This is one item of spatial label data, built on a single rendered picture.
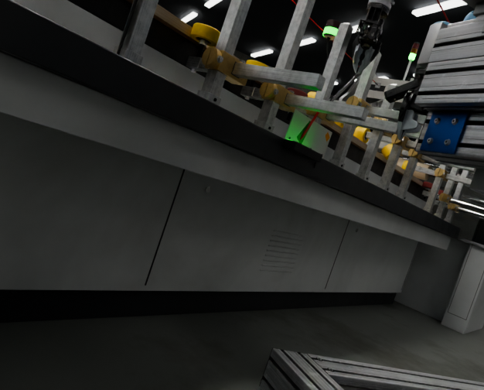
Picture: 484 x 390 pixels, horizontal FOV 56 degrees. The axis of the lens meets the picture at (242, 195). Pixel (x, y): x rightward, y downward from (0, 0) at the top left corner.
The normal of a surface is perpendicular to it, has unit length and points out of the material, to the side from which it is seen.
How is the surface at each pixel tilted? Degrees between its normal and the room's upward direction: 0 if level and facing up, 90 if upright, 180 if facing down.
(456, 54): 90
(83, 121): 90
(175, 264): 90
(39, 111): 90
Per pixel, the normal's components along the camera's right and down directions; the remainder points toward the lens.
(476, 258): -0.60, -0.17
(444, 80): -0.86, -0.28
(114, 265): 0.73, 0.28
